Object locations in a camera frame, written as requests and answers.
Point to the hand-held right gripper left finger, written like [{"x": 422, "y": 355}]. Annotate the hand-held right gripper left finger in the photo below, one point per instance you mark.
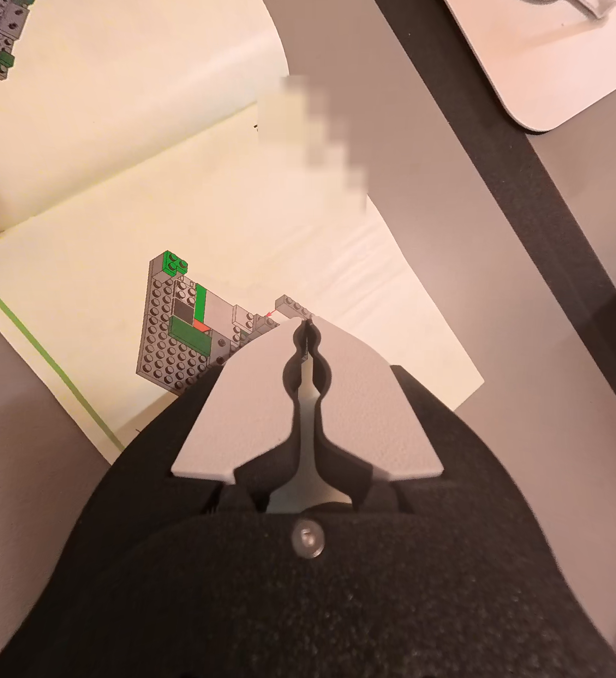
[{"x": 239, "y": 418}]

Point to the white lamp base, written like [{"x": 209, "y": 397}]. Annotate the white lamp base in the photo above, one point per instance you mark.
[{"x": 551, "y": 58}]

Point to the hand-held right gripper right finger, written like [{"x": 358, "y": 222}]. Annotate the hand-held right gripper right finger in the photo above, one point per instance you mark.
[{"x": 376, "y": 418}]

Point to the instruction booklet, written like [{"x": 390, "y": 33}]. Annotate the instruction booklet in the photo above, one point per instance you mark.
[{"x": 101, "y": 159}]

